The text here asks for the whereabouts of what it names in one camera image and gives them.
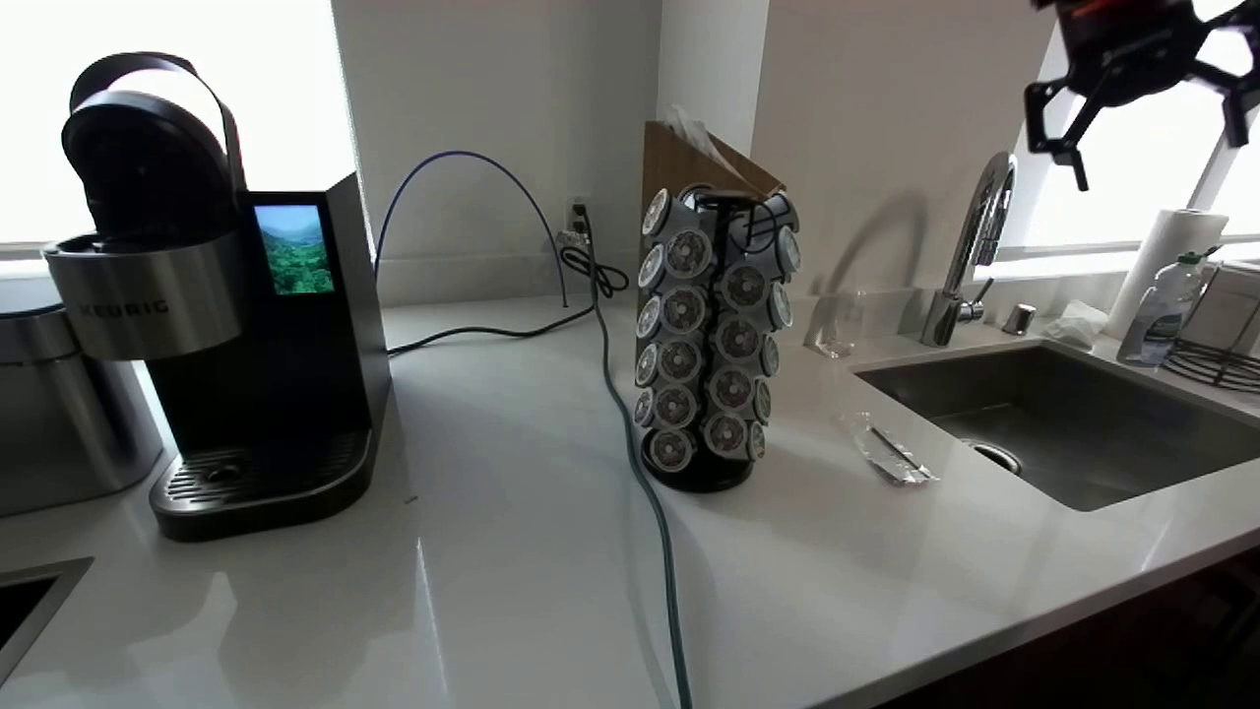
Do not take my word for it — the coffee pod carousel rack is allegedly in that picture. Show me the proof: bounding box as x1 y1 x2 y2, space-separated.
628 182 803 495

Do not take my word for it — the clear dish soap bottle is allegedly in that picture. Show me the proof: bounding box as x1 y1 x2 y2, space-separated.
1115 253 1215 370

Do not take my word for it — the chrome sink faucet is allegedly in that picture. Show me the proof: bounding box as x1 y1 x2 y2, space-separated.
918 151 1021 349

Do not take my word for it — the black Keurig power cord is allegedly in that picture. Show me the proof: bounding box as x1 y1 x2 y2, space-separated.
384 231 634 360

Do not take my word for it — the black counter cable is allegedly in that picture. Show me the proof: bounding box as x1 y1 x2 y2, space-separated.
581 253 701 709

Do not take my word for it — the stainless steel sink basin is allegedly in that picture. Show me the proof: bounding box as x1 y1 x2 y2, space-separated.
859 339 1260 517

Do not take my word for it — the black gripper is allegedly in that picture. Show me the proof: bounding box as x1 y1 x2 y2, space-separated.
1021 0 1260 192

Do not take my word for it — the wooden condiment stand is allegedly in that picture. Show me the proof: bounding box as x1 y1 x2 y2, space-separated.
638 109 792 214

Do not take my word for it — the silver metal canister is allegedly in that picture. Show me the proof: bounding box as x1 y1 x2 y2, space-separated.
0 290 170 518

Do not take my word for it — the black Keurig coffee machine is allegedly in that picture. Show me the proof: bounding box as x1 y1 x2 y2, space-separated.
42 50 392 542

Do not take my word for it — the wire dish rack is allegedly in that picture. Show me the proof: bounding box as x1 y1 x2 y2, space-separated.
1157 258 1260 398

